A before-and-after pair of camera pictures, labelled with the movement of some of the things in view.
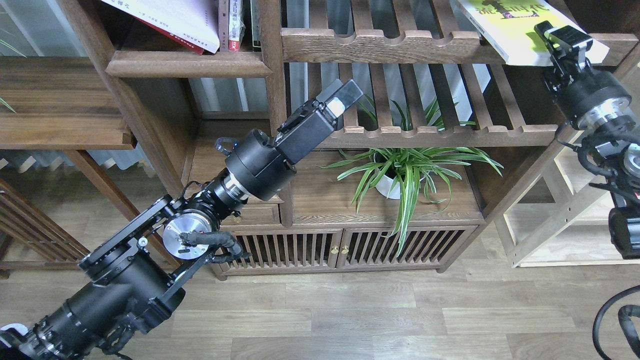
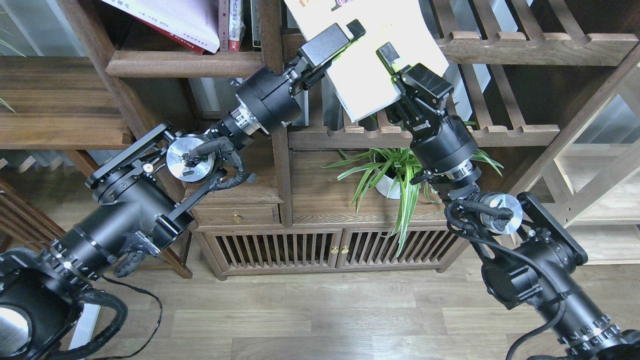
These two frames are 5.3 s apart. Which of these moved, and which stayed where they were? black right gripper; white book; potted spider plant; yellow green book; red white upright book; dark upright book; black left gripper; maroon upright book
Moved: black left gripper; yellow green book; black right gripper
Stayed: maroon upright book; potted spider plant; white book; red white upright book; dark upright book
